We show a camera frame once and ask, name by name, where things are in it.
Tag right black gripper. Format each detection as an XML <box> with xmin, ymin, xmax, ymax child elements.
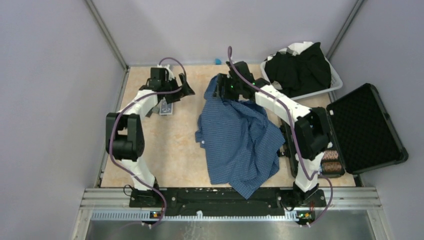
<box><xmin>212</xmin><ymin>74</ymin><xmax>243</xmax><ymax>101</ymax></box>

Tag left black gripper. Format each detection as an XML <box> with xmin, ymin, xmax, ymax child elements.
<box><xmin>161</xmin><ymin>73</ymin><xmax>194</xmax><ymax>104</ymax></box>

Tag blue checkered long sleeve shirt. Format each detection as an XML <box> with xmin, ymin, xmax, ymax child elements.
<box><xmin>195</xmin><ymin>74</ymin><xmax>286</xmax><ymax>199</ymax></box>

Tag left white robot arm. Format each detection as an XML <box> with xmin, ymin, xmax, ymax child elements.
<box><xmin>105</xmin><ymin>65</ymin><xmax>195</xmax><ymax>207</ymax></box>

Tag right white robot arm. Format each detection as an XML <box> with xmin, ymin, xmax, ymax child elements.
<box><xmin>214</xmin><ymin>60</ymin><xmax>332</xmax><ymax>206</ymax></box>

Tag white garment in basket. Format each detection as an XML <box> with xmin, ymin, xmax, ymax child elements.
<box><xmin>277</xmin><ymin>41</ymin><xmax>314</xmax><ymax>56</ymax></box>

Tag black shirt in basket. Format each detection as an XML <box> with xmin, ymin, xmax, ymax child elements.
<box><xmin>264</xmin><ymin>42</ymin><xmax>332</xmax><ymax>99</ymax></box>

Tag white plastic laundry basket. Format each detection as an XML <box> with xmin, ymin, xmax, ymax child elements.
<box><xmin>259</xmin><ymin>46</ymin><xmax>344</xmax><ymax>101</ymax></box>

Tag black poker chip case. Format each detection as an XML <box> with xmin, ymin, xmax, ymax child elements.
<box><xmin>280</xmin><ymin>83</ymin><xmax>409</xmax><ymax>178</ymax></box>

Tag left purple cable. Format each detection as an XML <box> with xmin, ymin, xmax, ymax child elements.
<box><xmin>108</xmin><ymin>57</ymin><xmax>188</xmax><ymax>229</ymax></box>

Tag purple cable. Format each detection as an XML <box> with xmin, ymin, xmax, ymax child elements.
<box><xmin>108</xmin><ymin>57</ymin><xmax>188</xmax><ymax>229</ymax></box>
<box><xmin>227</xmin><ymin>45</ymin><xmax>334</xmax><ymax>228</ymax></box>

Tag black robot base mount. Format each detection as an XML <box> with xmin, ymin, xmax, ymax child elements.
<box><xmin>124</xmin><ymin>187</ymin><xmax>327</xmax><ymax>217</ymax></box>

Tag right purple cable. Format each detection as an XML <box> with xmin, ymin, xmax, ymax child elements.
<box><xmin>227</xmin><ymin>45</ymin><xmax>334</xmax><ymax>228</ymax></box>

